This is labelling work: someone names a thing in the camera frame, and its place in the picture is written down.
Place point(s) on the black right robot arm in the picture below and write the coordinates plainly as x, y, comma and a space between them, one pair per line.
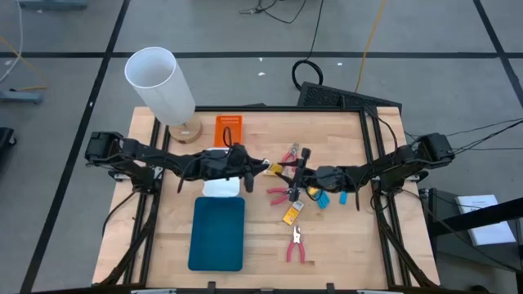
392, 165

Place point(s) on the white paper booklet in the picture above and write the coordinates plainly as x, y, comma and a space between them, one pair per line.
490, 234

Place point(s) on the grey desk foot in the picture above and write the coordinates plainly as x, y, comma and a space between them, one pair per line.
20, 97
53, 4

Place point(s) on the black perforated computer case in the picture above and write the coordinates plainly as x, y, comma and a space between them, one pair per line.
327, 97

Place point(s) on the silver metal bracket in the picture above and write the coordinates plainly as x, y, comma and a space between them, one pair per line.
380, 292
153, 291

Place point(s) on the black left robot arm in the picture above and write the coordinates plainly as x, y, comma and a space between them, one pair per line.
139, 153

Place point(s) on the white plastic bin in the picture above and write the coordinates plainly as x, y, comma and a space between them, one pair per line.
220, 188

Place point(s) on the white cylinder lamp, wooden base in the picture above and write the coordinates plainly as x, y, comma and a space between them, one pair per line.
163, 90

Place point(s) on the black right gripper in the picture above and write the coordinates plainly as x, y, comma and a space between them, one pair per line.
331, 179

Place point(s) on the black chair base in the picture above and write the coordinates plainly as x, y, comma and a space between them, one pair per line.
6, 141

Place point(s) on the black frame clamp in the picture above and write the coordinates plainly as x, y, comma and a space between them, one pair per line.
331, 288
211, 288

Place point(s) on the teal plastic bin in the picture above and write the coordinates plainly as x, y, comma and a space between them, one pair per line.
216, 237

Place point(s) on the black side cart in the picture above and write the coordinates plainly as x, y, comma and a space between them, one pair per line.
470, 218

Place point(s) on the black aluminium table frame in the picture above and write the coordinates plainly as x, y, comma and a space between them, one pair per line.
278, 109

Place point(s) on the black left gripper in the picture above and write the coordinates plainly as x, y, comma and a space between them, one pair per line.
224, 165

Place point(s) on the orange plastic basket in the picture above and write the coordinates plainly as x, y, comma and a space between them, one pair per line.
233, 126

